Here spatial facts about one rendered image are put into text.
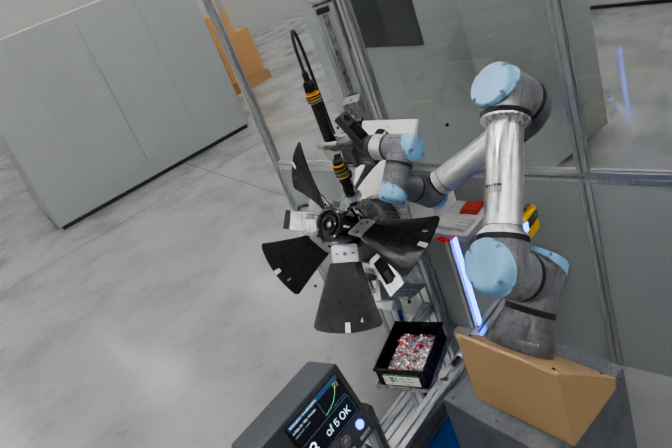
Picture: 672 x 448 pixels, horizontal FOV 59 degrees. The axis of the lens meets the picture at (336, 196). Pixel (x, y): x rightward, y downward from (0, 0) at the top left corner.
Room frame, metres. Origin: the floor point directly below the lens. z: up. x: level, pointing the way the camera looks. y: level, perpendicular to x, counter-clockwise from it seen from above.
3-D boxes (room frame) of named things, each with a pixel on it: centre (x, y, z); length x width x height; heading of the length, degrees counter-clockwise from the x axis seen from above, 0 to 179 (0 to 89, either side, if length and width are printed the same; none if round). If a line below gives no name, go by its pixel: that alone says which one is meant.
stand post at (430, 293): (2.05, -0.21, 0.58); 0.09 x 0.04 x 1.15; 41
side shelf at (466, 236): (2.18, -0.39, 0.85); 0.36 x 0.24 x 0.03; 41
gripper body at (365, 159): (1.65, -0.12, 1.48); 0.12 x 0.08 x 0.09; 41
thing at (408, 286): (1.72, -0.10, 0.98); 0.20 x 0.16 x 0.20; 131
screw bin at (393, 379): (1.48, -0.04, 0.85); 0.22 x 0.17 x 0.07; 146
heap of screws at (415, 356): (1.47, -0.04, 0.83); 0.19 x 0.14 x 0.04; 146
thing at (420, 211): (2.26, -0.36, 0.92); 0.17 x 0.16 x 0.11; 131
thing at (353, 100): (2.34, -0.20, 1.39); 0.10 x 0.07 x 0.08; 166
